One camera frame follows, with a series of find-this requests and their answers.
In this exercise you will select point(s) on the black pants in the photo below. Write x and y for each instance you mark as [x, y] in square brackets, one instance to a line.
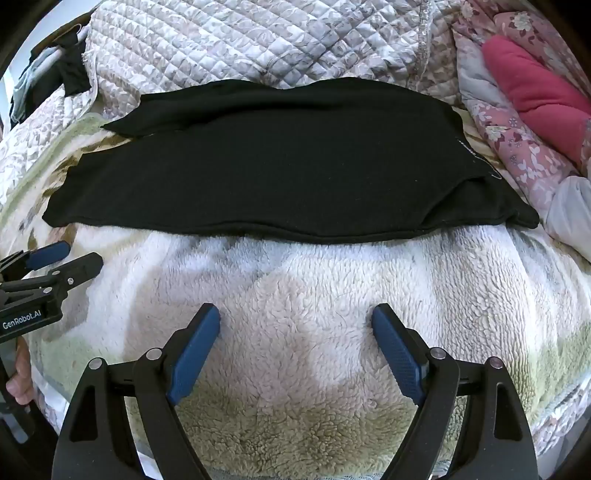
[277, 161]

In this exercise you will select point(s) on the person's left hand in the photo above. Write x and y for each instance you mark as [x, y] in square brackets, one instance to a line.
[22, 374]

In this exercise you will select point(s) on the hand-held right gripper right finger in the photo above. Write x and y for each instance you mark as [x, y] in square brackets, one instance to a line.
[398, 355]

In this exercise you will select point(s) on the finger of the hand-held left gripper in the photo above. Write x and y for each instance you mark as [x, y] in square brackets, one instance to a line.
[78, 270]
[48, 254]

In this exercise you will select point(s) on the magenta cloth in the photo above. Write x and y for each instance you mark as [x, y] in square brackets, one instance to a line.
[531, 92]

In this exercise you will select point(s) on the quilted grey bedspread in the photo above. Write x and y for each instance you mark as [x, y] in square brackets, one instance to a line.
[231, 41]

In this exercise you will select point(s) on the black garment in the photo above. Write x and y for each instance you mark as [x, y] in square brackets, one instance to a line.
[69, 64]

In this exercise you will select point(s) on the floral fleece blanket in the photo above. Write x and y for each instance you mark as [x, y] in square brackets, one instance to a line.
[300, 304]

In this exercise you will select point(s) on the light blue garment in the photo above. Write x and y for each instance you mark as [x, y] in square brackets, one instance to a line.
[27, 87]

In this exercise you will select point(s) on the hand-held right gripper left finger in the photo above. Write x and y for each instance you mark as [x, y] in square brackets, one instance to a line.
[194, 355]

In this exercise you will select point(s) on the pink floral comforter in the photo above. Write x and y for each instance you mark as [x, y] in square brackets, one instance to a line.
[508, 138]

